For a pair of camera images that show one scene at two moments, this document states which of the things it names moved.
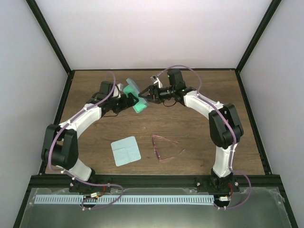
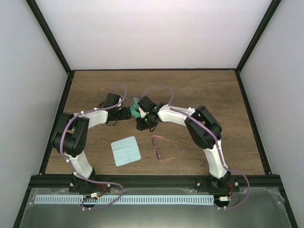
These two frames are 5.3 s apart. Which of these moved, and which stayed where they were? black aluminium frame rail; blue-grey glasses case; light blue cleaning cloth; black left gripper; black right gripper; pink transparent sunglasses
Moved: blue-grey glasses case; black right gripper; black left gripper
Stayed: black aluminium frame rail; pink transparent sunglasses; light blue cleaning cloth
